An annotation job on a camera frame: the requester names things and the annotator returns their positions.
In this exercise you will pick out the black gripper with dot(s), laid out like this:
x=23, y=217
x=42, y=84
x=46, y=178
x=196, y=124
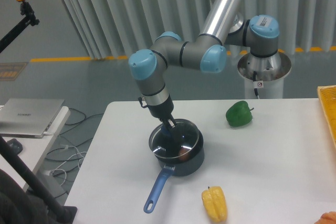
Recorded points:
x=163, y=112

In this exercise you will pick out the glass pot lid blue knob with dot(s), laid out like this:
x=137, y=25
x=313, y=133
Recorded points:
x=164, y=150

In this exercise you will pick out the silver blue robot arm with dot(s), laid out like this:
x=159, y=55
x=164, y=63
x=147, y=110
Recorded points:
x=223, y=26

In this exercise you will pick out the brown egg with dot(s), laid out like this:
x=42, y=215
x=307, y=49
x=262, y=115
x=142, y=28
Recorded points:
x=184, y=154

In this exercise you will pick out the green bell pepper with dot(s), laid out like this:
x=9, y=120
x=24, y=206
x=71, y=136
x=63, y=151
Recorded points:
x=239, y=114

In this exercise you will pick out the yellow bell pepper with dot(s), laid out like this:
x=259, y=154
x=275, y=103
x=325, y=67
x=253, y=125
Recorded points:
x=214, y=202

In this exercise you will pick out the white pleated curtain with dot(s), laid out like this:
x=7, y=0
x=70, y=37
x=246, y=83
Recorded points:
x=121, y=27

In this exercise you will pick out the white side table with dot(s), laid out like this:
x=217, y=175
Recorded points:
x=35, y=150

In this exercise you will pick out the black tripod pole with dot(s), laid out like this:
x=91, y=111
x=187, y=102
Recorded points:
x=65, y=214

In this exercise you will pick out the silver laptop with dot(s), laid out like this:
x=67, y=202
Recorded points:
x=28, y=117

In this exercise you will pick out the black small object on table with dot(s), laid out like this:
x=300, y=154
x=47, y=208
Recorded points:
x=15, y=146

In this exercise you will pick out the yellow plastic basket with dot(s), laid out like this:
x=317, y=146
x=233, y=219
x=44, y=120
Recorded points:
x=326, y=95

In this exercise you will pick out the orange object at corner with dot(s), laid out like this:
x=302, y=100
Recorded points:
x=327, y=218

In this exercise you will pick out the dark pot blue handle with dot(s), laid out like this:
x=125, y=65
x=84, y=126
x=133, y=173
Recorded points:
x=168, y=170

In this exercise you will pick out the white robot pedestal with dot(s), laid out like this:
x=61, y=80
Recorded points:
x=264, y=77

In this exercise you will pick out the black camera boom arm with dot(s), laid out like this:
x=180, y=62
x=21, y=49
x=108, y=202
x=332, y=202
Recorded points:
x=29, y=19

